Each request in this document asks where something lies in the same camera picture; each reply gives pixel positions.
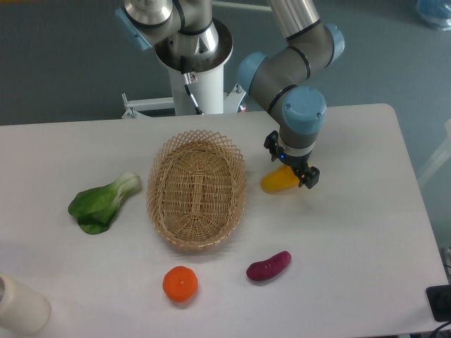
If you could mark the purple sweet potato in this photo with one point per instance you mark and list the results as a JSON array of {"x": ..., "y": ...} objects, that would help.
[{"x": 270, "y": 268}]

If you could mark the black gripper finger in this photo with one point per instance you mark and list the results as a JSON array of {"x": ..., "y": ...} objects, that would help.
[
  {"x": 308, "y": 176},
  {"x": 272, "y": 145}
]

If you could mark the black device at edge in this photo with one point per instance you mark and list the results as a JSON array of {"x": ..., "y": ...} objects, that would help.
[{"x": 439, "y": 302}]

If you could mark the yellow mango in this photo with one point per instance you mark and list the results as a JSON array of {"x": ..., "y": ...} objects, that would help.
[{"x": 279, "y": 179}]

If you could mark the cream white cylinder bottle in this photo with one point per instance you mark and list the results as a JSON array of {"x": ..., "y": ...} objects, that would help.
[{"x": 23, "y": 310}]

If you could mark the orange tangerine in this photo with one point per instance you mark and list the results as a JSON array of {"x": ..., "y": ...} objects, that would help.
[{"x": 180, "y": 284}]

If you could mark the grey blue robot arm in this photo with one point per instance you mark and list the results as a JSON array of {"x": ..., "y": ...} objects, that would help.
[{"x": 276, "y": 83}]

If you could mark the woven wicker basket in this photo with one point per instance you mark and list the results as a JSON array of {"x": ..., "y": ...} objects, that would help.
[{"x": 197, "y": 189}]

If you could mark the green bok choy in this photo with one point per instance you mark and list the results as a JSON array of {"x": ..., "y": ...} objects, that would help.
[{"x": 95, "y": 208}]

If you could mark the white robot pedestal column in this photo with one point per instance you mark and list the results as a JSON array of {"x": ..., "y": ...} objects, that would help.
[{"x": 195, "y": 63}]

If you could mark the blue plastic bag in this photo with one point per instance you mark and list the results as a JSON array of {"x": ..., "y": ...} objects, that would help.
[{"x": 435, "y": 13}]

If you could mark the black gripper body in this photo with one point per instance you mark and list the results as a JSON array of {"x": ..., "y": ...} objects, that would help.
[{"x": 295, "y": 162}]

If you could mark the white metal base frame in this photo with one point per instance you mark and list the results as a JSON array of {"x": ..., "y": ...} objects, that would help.
[{"x": 233, "y": 102}]

